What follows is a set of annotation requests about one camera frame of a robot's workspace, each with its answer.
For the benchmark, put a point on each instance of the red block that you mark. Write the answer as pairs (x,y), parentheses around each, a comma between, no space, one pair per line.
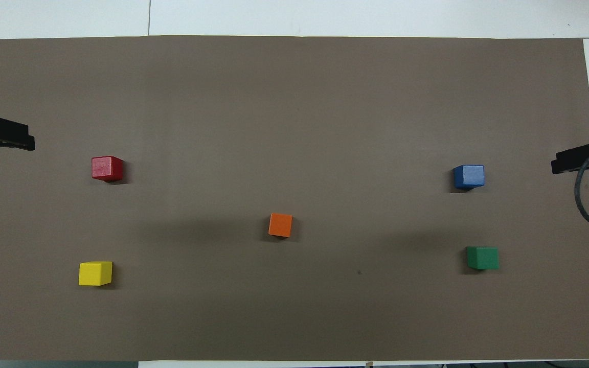
(106,168)

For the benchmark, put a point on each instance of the blue block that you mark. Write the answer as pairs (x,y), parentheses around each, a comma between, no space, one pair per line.
(469,176)

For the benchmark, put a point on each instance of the green block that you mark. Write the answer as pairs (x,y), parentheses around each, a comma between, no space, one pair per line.
(482,257)

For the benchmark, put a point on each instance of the yellow block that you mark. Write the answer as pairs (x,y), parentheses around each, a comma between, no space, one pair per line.
(95,273)

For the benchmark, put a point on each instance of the orange block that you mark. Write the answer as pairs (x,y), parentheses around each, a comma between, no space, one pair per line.
(280,225)

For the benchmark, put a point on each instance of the brown table mat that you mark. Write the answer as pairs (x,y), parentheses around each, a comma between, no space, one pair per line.
(294,306)

